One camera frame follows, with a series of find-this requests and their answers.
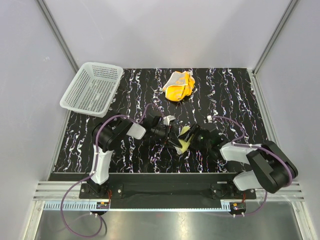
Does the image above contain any yellow-green and grey towel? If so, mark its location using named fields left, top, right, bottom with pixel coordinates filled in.
left=175, top=126, right=191, bottom=155

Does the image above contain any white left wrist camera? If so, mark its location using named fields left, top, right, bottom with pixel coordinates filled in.
left=163, top=115, right=176, bottom=126

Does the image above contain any left orange connector box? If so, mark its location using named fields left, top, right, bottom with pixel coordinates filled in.
left=96, top=201, right=110, bottom=210

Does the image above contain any orange connector box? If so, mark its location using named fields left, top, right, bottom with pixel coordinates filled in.
left=96, top=201, right=110, bottom=210
left=230, top=202, right=247, bottom=212

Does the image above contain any right aluminium frame post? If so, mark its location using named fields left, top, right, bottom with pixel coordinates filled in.
left=252, top=0, right=300, bottom=76

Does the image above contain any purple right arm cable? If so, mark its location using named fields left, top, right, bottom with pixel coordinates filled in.
left=207, top=115, right=293, bottom=218

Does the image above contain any white plastic mesh basket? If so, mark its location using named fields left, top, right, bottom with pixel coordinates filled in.
left=59, top=62, right=124, bottom=118

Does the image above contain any left aluminium frame post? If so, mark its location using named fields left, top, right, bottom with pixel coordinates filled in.
left=36, top=0, right=79, bottom=73

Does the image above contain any aluminium frame post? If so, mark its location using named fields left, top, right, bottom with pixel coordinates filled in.
left=36, top=0, right=79, bottom=73
left=252, top=0, right=300, bottom=76

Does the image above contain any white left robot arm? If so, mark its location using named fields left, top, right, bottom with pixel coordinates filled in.
left=89, top=114, right=183, bottom=198

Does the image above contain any slotted cable duct rail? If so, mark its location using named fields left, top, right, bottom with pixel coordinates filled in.
left=44, top=200, right=231, bottom=212

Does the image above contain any orange and grey towel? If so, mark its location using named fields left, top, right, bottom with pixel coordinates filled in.
left=162, top=71, right=196, bottom=102

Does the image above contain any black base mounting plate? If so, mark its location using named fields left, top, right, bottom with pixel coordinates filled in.
left=79, top=173, right=257, bottom=207

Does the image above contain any right orange connector box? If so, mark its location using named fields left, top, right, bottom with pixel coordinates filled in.
left=230, top=202, right=247, bottom=212

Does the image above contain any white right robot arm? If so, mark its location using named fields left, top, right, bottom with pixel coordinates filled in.
left=178, top=124, right=299, bottom=199

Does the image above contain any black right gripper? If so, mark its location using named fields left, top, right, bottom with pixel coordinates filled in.
left=178, top=123, right=211, bottom=151

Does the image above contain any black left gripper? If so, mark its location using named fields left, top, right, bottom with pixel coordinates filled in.
left=151, top=124, right=182, bottom=151

